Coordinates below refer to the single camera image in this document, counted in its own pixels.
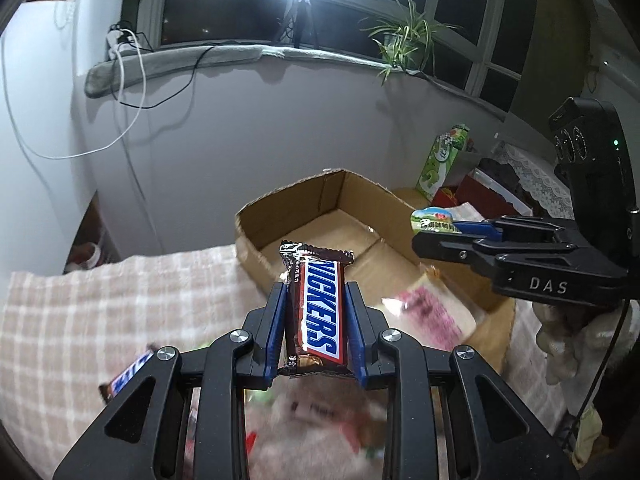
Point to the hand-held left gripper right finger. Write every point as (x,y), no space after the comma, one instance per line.
(356,330)

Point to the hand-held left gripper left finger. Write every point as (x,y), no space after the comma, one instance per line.
(277,330)

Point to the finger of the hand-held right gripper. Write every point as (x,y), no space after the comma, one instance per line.
(450,250)
(480,230)

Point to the green label snack packet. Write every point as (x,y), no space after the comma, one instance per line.
(435,221)

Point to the brown chocolate bar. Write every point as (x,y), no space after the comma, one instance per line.
(315,305)
(122,382)

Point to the sliced bread packet pink label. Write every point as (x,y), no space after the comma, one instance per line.
(435,310)

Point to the cardboard box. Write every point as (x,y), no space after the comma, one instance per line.
(345,230)

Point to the blurred pile of snack packets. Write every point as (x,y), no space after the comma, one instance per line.
(320,425)

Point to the person's right hand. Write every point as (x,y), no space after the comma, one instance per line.
(565,330)

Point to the red paper bag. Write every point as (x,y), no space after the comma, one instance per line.
(480,195)

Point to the white lace cloth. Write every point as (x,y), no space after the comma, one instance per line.
(540,185)

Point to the green drink carton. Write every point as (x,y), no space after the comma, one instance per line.
(440,160)

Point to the checkered tablecloth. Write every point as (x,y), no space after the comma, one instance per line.
(100,310)

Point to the potted spider plant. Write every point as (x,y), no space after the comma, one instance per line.
(400,42)

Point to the pale yellow cloth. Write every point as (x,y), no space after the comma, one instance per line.
(590,435)

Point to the grey sill cloth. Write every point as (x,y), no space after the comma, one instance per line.
(165,62)

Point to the white power strip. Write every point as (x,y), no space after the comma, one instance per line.
(117,40)

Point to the white framed window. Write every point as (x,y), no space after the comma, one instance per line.
(150,5)

